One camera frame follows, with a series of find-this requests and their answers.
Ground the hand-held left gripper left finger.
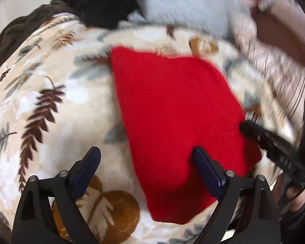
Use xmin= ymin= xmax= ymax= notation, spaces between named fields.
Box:
xmin=12 ymin=146 xmax=102 ymax=244

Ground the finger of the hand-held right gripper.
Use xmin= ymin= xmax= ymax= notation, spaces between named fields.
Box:
xmin=240 ymin=120 xmax=275 ymax=155

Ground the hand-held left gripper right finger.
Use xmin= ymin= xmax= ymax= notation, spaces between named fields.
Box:
xmin=192 ymin=146 xmax=281 ymax=244

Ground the red and blue knit sweater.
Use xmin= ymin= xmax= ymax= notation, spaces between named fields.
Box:
xmin=110 ymin=45 xmax=263 ymax=225

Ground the leaf-print fleece blanket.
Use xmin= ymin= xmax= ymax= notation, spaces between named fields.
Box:
xmin=0 ymin=14 xmax=304 ymax=244

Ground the striped floral quilt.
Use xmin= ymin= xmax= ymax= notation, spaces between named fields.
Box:
xmin=230 ymin=0 xmax=305 ymax=139

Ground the grey quilted pillow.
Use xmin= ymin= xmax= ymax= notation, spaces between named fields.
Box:
xmin=127 ymin=0 xmax=253 ymax=41

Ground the dark brown fleece blanket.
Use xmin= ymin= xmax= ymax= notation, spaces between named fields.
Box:
xmin=0 ymin=0 xmax=80 ymax=80

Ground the black knit garment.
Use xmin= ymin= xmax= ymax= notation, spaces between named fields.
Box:
xmin=68 ymin=0 xmax=143 ymax=30

